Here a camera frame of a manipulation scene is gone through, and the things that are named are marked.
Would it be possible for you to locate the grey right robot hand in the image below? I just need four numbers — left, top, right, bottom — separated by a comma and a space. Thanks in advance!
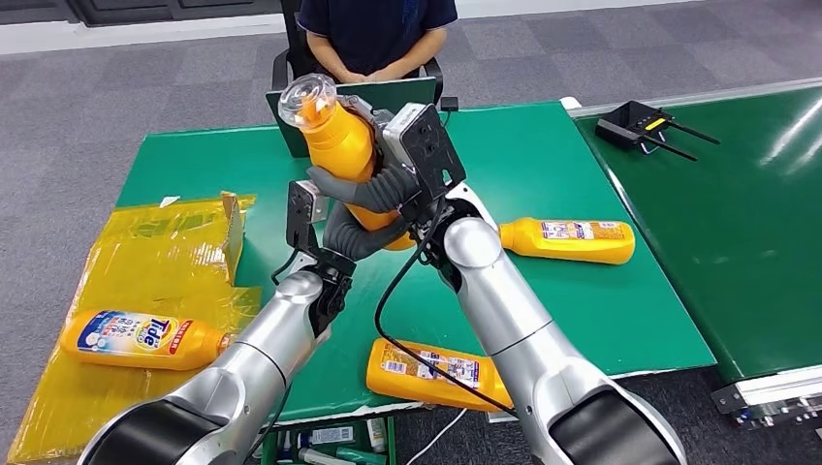
306, 96, 424, 215

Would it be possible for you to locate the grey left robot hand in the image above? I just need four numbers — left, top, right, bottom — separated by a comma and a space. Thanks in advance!
321, 201, 418, 264

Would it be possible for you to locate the orange detergent bottle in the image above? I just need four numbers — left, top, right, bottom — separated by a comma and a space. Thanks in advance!
498, 216, 637, 266
365, 338, 515, 414
59, 310, 233, 372
277, 72, 418, 253

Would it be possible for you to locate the white labelled bottle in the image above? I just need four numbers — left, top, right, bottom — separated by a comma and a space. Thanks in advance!
307, 426, 356, 448

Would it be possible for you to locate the teal green bottle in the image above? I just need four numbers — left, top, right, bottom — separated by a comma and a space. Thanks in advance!
333, 448, 388, 465

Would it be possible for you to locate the white plastic bottle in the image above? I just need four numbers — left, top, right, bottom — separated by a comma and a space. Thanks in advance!
297, 448, 355, 465

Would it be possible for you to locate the dark green laptop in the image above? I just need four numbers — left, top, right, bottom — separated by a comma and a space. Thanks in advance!
266, 77, 439, 160

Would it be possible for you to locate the brown cardboard piece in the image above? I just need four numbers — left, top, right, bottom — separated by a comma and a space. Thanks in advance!
220, 191, 247, 288

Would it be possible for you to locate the person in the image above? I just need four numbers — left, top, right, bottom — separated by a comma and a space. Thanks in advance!
296, 0, 459, 84

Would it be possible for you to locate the black office chair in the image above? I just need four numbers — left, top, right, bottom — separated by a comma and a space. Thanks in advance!
270, 0, 446, 108

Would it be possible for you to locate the white tube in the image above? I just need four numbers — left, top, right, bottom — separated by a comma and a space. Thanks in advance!
365, 418, 388, 455

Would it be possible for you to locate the yellow plastic sheet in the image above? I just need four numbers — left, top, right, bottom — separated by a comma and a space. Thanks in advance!
6, 194, 264, 465

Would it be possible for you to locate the black router with antennas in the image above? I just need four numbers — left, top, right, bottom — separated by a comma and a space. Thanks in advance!
593, 101, 722, 163

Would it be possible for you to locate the dark green conveyor belt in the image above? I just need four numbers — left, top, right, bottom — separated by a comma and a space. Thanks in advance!
564, 77, 822, 431

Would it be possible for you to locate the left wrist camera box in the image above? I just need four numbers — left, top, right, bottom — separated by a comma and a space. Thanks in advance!
285, 179, 330, 255

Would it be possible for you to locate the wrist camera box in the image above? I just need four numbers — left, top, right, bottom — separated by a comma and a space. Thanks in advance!
285, 179, 330, 255
382, 102, 468, 206

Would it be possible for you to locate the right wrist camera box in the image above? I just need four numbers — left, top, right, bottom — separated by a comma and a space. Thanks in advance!
382, 102, 468, 206

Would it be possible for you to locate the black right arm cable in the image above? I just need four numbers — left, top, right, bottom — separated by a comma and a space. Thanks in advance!
374, 199, 519, 416

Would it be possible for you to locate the white cable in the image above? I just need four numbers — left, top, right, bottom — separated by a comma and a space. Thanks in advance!
405, 409, 469, 465

